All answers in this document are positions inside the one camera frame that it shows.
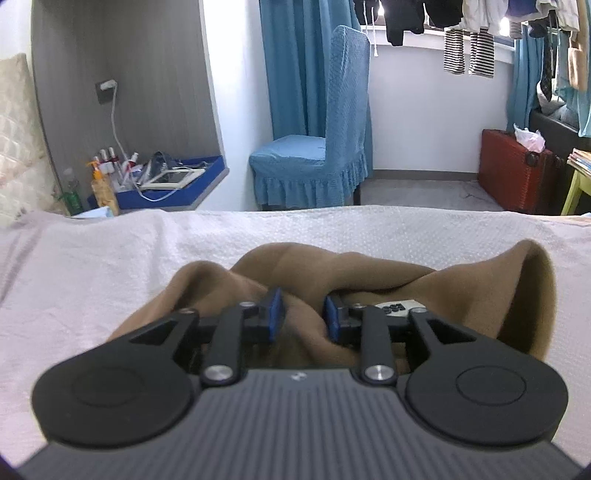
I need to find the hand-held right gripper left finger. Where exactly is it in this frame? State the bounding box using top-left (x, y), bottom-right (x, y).
top-left (127, 287), bottom-right (286, 387)

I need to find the cluster of small cosmetic bottles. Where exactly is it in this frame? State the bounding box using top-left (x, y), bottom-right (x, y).
top-left (95, 148), bottom-right (140, 191)

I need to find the yellow-green stool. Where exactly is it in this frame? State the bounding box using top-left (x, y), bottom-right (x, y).
top-left (560, 161), bottom-right (591, 217)

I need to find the blue tray box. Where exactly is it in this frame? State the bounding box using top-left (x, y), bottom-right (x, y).
top-left (87, 154), bottom-right (225, 212)

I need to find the white plastic bag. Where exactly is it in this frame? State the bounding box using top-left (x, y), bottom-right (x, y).
top-left (513, 123), bottom-right (546, 154)

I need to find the hanging beige garment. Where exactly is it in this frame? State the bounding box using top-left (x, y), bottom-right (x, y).
top-left (556, 0), bottom-right (585, 92)

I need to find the white tablet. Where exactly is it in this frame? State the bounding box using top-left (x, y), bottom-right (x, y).
top-left (140, 167), bottom-right (207, 190)

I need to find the stack of books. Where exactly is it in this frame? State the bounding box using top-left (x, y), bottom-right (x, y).
top-left (567, 148), bottom-right (591, 177)

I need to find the white charging cable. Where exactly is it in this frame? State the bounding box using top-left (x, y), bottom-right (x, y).
top-left (108, 88), bottom-right (185, 203)

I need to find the hanging white shirt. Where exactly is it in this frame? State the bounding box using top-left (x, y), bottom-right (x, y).
top-left (461, 0), bottom-right (507, 37)

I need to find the brown hoodie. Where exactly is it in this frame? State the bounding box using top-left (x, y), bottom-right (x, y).
top-left (108, 237), bottom-right (557, 370)

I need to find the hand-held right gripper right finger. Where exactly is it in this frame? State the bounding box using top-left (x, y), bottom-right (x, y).
top-left (322, 294), bottom-right (478, 386)

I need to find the hanging blue jacket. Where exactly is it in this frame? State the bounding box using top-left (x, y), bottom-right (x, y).
top-left (505, 0), bottom-right (548, 40)

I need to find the red suitcase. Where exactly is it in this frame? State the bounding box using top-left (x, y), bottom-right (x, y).
top-left (478, 129), bottom-right (563, 216)

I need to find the hanging black jacket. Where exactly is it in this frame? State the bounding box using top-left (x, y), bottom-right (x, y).
top-left (379, 0), bottom-right (428, 48)

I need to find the chair with blue cover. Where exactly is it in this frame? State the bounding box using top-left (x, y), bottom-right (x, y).
top-left (249, 25), bottom-right (372, 210)

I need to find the green plastic bottle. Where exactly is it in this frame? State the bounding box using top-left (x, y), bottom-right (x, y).
top-left (59, 168), bottom-right (85, 216)

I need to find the yellow pump bottle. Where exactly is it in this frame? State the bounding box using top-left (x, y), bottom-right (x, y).
top-left (90, 157), bottom-right (121, 216)

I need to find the white wall charger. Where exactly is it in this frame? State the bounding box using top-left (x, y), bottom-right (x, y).
top-left (95, 79), bottom-right (118, 104)

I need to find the cream quilted headboard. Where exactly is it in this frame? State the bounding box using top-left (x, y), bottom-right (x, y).
top-left (0, 53), bottom-right (61, 227)

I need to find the striped sock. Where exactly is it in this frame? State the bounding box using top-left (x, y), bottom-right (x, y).
top-left (443, 28), bottom-right (467, 75)
top-left (468, 30), bottom-right (496, 79)

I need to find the blue curtain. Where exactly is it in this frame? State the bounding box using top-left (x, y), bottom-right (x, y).
top-left (505, 23), bottom-right (546, 136)
top-left (259, 0), bottom-right (365, 139)

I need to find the dark cabinet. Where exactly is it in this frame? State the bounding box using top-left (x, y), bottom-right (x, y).
top-left (529, 107), bottom-right (591, 160)

